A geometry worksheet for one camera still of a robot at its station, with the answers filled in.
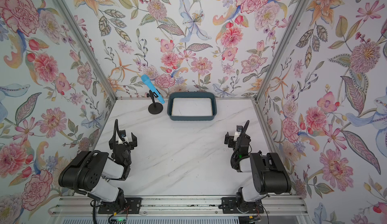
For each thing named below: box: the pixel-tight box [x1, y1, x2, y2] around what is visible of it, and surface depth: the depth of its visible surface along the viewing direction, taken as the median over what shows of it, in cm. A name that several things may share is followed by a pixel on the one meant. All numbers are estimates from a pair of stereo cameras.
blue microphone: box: [141, 74, 166, 104], surface depth 100 cm
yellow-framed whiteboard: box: [171, 97, 213, 117], surface depth 116 cm
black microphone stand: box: [146, 89, 164, 115], surface depth 116 cm
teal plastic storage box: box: [167, 91, 218, 122], surface depth 116 cm
